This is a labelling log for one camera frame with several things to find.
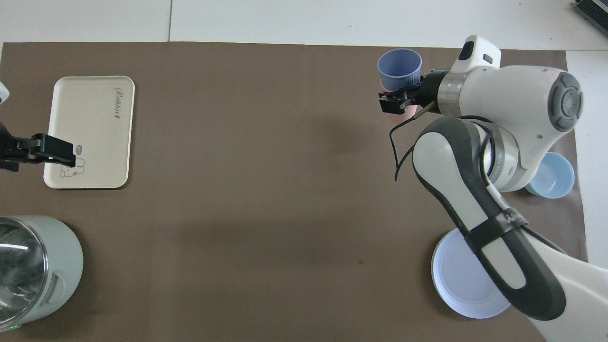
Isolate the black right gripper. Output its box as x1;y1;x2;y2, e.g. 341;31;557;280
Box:
379;70;449;116

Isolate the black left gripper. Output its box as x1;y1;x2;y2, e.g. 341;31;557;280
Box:
0;121;76;172

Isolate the pink cup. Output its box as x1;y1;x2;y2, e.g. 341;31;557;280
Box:
387;89;421;125

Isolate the blue ribbed cup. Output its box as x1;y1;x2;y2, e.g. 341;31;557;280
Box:
378;48;423;93

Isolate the cream tray with rabbit print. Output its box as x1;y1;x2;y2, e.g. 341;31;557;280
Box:
43;76;135;190

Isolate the mint green cooking pot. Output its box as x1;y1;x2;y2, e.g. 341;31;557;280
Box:
0;215;84;333

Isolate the glass pot lid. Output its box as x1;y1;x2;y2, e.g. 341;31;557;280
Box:
0;218;49;328

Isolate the light blue bowl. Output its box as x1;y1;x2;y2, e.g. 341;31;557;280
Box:
524;152;575;199

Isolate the brown paper table mat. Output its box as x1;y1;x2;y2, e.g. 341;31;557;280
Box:
0;42;587;342

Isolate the pale blue plate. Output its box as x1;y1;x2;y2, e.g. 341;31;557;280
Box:
431;228;511;319

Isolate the grey ribbed device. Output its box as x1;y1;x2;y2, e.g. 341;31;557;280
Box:
572;0;608;22

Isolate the black right arm cable strap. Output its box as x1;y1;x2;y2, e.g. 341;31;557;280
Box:
465;211;529;252

